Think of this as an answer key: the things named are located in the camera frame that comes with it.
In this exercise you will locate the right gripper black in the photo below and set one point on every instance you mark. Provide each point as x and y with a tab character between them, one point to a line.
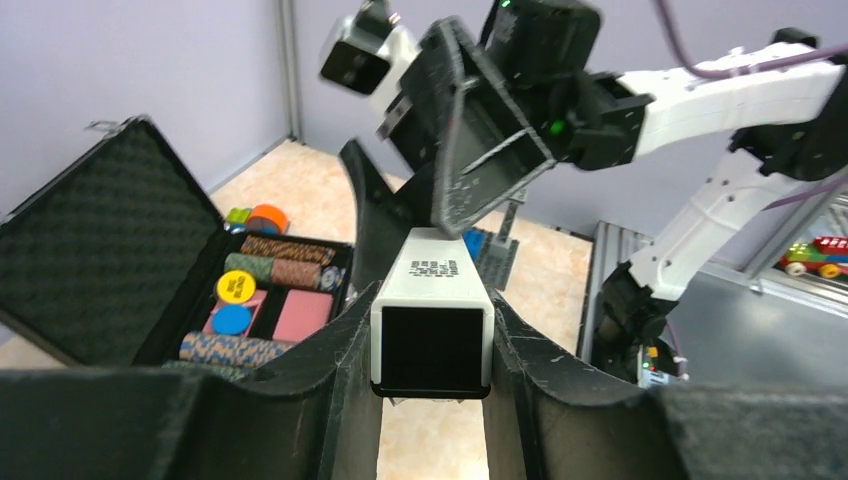
478	149

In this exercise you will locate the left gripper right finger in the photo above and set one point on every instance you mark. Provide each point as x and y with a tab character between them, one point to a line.
549	415

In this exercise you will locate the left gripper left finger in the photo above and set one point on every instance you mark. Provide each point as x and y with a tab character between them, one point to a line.
309	414

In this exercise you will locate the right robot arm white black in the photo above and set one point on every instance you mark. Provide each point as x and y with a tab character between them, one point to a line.
747	128

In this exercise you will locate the blue lego brick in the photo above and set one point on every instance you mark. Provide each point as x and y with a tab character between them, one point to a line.
474	240

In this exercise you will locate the pink card deck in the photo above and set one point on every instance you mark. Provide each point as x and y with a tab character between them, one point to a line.
302	314

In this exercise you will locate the grey lego baseplate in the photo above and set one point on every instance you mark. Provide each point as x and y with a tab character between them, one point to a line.
495	260

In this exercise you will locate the blue round chip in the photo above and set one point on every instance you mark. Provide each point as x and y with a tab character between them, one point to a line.
231	320

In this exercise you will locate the green toy block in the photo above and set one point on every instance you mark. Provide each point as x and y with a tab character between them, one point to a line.
238	217

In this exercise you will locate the yellow big blind chip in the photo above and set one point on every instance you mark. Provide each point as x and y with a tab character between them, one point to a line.
235	287

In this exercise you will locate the black poker chip case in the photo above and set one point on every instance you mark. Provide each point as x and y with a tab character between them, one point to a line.
114	264

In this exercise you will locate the colourful toy train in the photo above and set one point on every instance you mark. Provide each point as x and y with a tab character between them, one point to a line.
825	256

